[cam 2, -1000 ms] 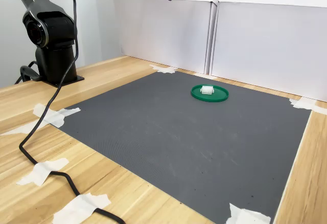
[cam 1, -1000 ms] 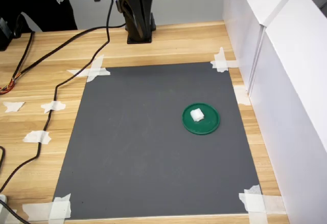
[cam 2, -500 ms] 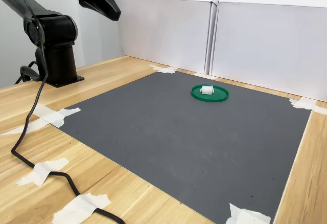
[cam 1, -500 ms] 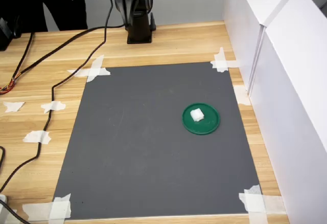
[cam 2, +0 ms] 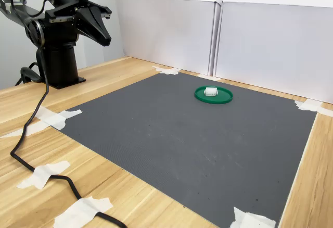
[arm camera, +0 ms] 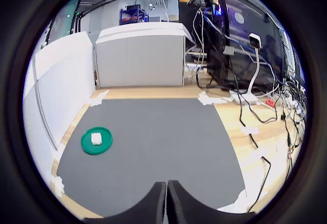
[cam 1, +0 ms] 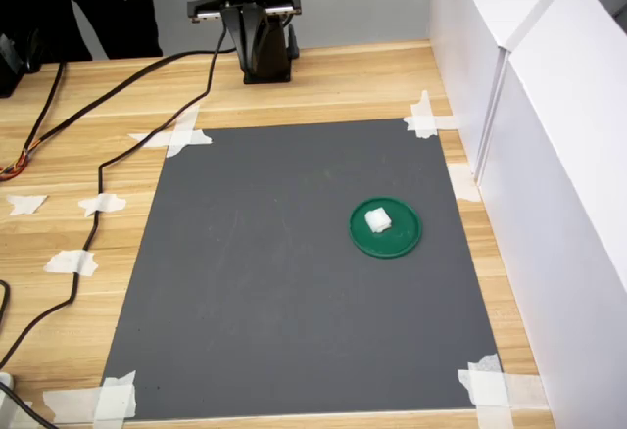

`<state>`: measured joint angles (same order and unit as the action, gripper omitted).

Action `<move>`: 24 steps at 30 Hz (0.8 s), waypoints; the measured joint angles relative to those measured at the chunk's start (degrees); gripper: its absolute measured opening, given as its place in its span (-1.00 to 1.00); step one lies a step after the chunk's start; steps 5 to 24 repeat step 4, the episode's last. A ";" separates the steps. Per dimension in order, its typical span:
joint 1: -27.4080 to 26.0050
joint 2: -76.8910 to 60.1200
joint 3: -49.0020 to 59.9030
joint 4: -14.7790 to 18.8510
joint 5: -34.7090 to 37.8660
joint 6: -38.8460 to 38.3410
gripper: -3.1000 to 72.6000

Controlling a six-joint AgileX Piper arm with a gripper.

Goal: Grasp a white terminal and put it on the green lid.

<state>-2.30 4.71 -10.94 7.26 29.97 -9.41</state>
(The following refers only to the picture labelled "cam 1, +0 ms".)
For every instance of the black box device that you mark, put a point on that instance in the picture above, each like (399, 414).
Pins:
(10, 66)

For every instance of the dark grey mat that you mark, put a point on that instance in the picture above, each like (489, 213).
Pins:
(269, 277)

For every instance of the white partition panel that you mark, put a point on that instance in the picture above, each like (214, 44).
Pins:
(563, 204)
(465, 57)

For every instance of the white tape patch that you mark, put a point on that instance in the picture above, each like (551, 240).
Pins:
(490, 390)
(27, 204)
(181, 137)
(465, 184)
(103, 204)
(421, 123)
(115, 397)
(71, 262)

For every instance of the round green lid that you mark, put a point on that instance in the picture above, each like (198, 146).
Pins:
(401, 243)

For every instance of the white plastic block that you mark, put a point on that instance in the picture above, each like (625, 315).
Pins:
(6, 382)

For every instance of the small white plastic terminal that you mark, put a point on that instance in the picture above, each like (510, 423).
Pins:
(378, 221)

